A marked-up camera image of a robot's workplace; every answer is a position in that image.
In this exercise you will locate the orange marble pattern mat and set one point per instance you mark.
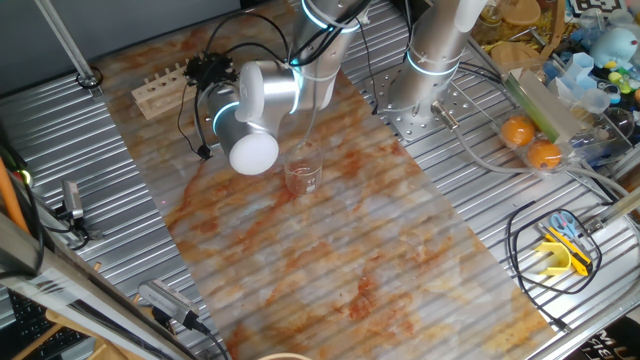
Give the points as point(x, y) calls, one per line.
point(350, 250)

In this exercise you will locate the yellow green toy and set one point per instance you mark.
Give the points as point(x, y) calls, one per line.
point(617, 80)

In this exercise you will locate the wooden frame strip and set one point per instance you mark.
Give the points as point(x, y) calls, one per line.
point(557, 25)

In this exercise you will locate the glass jar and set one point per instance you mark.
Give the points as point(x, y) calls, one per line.
point(492, 16)

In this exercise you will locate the yellow curved plastic piece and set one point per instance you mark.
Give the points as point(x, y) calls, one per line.
point(564, 252)

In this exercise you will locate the silver ribbed camera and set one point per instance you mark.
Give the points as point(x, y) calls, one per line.
point(165, 300)

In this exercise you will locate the clear plastic fruit tray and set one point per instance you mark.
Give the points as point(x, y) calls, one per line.
point(522, 150)

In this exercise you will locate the orange stick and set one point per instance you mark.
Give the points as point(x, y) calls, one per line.
point(10, 195)

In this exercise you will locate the yellow utility knife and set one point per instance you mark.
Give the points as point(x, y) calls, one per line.
point(575, 257)

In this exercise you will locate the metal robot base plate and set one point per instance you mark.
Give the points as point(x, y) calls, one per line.
point(400, 122)

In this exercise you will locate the round wooden disc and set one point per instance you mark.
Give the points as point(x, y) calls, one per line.
point(512, 52)
point(522, 11)

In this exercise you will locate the wooden test tube rack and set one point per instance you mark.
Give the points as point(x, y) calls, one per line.
point(160, 92)

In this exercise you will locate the aluminium frame pole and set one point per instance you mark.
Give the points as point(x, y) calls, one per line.
point(64, 40)

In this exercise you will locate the clear glass beaker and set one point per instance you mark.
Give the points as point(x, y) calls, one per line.
point(302, 180)

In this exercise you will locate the black bag with white letters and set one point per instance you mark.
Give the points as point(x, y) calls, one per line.
point(610, 345)

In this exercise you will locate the grey metal beam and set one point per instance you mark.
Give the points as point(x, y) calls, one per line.
point(60, 295)

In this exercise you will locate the black keyboard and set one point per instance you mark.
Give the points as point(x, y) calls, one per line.
point(35, 325)

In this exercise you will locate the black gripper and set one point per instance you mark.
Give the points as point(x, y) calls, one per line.
point(214, 77)

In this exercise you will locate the small grey camera on mount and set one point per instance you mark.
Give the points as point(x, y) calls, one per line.
point(72, 200)

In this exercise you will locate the clear measuring cup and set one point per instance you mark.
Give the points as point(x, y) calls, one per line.
point(595, 100)

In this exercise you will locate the wooden board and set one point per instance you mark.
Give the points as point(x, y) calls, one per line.
point(57, 318)

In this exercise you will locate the clear box with green strip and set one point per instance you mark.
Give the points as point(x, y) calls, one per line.
point(545, 105)

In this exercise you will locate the blue hexagonal cup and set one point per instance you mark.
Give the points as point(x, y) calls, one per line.
point(580, 65)

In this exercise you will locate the blue plush toy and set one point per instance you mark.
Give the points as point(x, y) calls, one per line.
point(617, 47)

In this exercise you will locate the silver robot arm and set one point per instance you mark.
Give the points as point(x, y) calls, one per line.
point(430, 50)

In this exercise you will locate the black white marker card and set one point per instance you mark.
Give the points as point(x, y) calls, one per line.
point(597, 6)

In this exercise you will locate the aluminium bar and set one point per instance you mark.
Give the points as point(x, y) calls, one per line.
point(620, 210)

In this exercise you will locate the orange fruit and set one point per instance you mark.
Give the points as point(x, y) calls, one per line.
point(544, 154)
point(517, 131)

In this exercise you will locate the round glass flask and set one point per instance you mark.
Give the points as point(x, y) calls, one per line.
point(620, 122)

